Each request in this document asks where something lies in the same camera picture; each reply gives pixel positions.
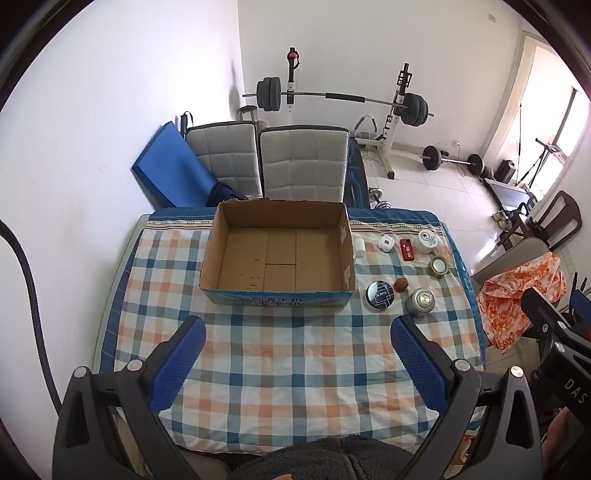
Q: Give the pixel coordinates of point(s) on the long barbell with black plates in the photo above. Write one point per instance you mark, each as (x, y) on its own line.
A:
(346, 97)

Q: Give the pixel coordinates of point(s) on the blue folded exercise mat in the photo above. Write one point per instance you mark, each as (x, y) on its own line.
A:
(171, 170)

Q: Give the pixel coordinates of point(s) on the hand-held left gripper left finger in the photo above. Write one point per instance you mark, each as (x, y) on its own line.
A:
(178, 364)

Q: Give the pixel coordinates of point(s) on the small white bottle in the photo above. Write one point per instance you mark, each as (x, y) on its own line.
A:
(359, 248)

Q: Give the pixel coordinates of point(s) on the grey padded chair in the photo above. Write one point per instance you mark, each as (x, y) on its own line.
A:
(224, 157)
(302, 161)

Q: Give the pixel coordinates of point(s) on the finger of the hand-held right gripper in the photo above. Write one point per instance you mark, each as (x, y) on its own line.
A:
(542, 318)

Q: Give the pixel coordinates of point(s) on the brown walnut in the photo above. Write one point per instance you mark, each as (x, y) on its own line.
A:
(401, 285)

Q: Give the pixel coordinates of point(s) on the dark blue weight bench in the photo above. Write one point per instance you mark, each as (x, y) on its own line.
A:
(358, 180)

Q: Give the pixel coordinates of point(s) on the black speaker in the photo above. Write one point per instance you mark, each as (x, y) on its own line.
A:
(509, 170)

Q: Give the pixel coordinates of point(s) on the person's right hand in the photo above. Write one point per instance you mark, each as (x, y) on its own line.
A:
(561, 438)

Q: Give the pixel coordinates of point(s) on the dark low table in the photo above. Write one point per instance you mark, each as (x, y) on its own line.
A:
(508, 194)

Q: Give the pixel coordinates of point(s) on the silver metal can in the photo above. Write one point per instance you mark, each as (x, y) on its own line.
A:
(419, 303)

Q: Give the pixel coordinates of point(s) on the plaid tablecloth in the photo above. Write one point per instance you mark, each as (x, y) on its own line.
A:
(286, 350)

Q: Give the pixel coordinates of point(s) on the barbell on rack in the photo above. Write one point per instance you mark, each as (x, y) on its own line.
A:
(396, 134)

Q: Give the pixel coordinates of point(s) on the white round device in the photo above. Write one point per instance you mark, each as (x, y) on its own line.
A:
(385, 243)

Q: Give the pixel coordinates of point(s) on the small red box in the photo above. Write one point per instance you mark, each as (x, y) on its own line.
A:
(407, 250)

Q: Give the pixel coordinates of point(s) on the chrome dumbbell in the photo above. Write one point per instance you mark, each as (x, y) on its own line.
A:
(381, 198)

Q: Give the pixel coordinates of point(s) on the black round tin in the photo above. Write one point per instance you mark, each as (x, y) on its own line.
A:
(379, 295)

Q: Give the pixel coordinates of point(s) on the dark wooden chair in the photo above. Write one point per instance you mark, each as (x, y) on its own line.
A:
(561, 212)

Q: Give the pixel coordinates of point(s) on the ab exercise machine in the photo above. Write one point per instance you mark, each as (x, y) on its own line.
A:
(367, 131)

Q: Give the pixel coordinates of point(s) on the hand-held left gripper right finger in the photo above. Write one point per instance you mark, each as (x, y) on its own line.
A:
(418, 364)

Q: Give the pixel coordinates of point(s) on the short barbell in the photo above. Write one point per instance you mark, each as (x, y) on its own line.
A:
(433, 158)

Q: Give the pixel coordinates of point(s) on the cardboard box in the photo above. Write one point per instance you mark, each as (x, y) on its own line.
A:
(277, 258)

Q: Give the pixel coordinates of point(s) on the orange floral cloth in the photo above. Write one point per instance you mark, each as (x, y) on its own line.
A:
(512, 304)

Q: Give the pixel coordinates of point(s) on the pair of light shoes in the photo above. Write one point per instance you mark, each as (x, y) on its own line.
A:
(502, 219)

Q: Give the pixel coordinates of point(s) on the black tripod stand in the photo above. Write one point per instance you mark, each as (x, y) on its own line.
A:
(535, 161)

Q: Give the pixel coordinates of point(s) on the white round container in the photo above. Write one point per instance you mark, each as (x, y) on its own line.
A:
(428, 241)

